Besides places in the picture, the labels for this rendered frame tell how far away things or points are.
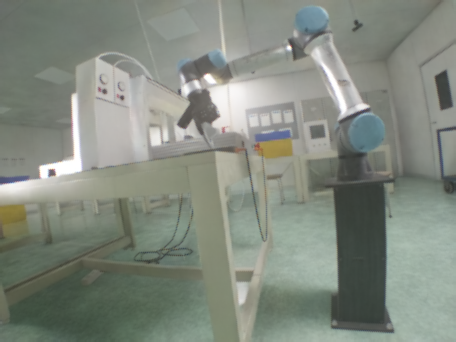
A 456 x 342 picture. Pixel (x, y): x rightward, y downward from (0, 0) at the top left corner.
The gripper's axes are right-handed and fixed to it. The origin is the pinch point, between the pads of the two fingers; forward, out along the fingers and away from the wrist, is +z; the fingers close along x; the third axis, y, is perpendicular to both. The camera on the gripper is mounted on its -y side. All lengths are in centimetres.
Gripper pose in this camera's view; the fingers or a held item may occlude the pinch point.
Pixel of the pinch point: (210, 145)
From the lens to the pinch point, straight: 80.5
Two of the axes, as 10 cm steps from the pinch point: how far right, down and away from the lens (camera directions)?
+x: 3.4, -0.5, 9.4
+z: 3.6, 9.3, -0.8
